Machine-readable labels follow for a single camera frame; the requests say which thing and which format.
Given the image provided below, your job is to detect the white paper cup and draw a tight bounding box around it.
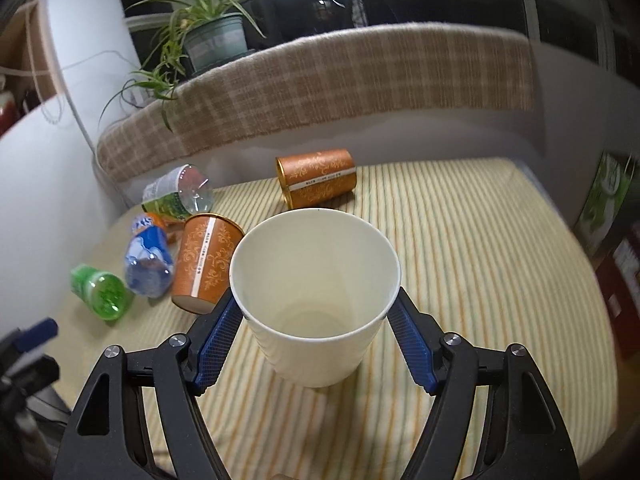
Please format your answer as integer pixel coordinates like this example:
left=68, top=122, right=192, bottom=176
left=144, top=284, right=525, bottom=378
left=230, top=208, right=401, bottom=388

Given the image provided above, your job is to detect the near orange paper cup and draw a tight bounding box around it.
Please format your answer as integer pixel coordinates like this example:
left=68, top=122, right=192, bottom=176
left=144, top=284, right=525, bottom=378
left=171, top=214, right=244, bottom=315

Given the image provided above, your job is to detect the orange paper cup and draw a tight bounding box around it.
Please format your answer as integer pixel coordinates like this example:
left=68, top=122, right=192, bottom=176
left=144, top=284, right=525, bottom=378
left=276, top=148, right=357, bottom=209
left=171, top=214, right=244, bottom=315

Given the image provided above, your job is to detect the far orange paper cup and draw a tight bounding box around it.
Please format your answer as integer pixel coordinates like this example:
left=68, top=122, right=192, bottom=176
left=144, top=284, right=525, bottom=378
left=276, top=148, right=357, bottom=209

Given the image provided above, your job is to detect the green tea bottle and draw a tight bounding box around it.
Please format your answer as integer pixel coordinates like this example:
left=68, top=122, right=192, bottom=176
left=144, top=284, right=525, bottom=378
left=70, top=264, right=134, bottom=322

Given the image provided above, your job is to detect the blue label water bottle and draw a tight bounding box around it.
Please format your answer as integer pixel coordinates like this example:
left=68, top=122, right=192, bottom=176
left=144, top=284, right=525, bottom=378
left=124, top=212, right=175, bottom=299

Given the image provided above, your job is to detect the red cardboard box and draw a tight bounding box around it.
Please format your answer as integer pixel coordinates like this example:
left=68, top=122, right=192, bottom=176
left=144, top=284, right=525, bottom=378
left=597, top=222, right=640, bottom=360

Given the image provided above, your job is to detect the green paper bag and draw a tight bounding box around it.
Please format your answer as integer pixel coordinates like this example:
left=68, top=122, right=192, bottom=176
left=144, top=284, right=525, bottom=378
left=574, top=152, right=639, bottom=258

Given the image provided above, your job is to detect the potted spider plant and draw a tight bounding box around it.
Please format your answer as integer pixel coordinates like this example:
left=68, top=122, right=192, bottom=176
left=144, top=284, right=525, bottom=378
left=111, top=0, right=263, bottom=127

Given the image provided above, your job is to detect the plaid windowsill cloth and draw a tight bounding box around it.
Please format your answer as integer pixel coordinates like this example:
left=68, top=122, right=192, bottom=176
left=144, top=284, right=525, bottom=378
left=96, top=23, right=535, bottom=182

